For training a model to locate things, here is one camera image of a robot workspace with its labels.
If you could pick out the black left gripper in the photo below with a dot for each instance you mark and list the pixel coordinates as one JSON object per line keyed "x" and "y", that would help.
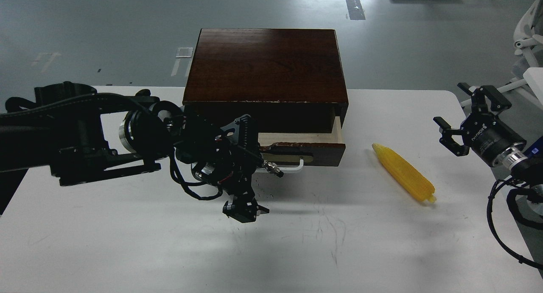
{"x": 242, "y": 205}

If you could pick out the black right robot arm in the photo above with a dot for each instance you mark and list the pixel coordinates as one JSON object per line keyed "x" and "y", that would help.
{"x": 522, "y": 167}

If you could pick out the yellow corn cob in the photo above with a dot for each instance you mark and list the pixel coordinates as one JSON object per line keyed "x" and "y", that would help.
{"x": 417, "y": 185}

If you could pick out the white office chair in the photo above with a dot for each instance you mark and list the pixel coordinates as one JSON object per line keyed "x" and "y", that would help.
{"x": 527, "y": 42}

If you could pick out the dark wooden drawer cabinet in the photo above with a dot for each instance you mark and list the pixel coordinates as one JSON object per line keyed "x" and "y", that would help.
{"x": 289, "y": 80}

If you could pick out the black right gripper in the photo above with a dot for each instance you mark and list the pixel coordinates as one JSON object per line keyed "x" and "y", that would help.
{"x": 482, "y": 130}

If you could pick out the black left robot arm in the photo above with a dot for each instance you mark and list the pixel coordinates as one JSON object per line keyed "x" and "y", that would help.
{"x": 84, "y": 136}

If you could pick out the wooden drawer with white handle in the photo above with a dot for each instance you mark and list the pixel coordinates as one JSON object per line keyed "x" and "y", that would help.
{"x": 292, "y": 151}

